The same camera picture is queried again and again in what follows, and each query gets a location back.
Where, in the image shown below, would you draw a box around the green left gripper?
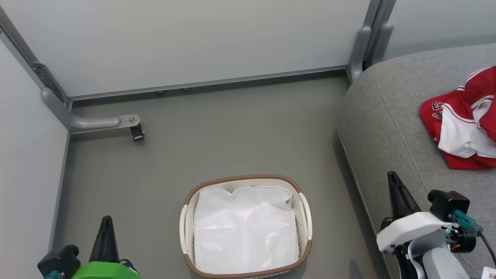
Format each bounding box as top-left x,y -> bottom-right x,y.
71,216 -> 142,279

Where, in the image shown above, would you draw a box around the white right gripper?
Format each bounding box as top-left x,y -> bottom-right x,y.
376,171 -> 455,253

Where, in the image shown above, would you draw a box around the red and white jersey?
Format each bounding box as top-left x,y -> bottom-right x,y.
420,65 -> 496,171

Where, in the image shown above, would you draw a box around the grey fabric sofa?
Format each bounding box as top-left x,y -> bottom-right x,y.
337,42 -> 496,279

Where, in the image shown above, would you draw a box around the white woven-rim laundry basket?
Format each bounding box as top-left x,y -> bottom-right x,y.
179,174 -> 313,279

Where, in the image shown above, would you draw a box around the black caster wheel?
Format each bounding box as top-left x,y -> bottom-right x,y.
130,124 -> 145,143

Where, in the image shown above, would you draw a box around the grey partition foot tube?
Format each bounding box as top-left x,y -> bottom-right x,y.
41,88 -> 141,134

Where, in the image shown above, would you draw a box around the white basket liner cloth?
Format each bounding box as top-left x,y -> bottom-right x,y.
193,186 -> 300,275

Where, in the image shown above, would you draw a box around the grey partition corner posts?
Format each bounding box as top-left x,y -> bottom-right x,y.
348,0 -> 396,82

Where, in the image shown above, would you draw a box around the teal right cable connector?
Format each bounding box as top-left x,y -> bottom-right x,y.
451,210 -> 484,235

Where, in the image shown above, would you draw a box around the thin black cable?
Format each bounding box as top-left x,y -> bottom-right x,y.
479,231 -> 496,269

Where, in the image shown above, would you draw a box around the grey partition hinge bracket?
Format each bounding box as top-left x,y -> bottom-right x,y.
32,62 -> 70,106

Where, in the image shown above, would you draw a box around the aluminium partition bottom rail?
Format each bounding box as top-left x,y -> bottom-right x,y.
68,64 -> 348,102

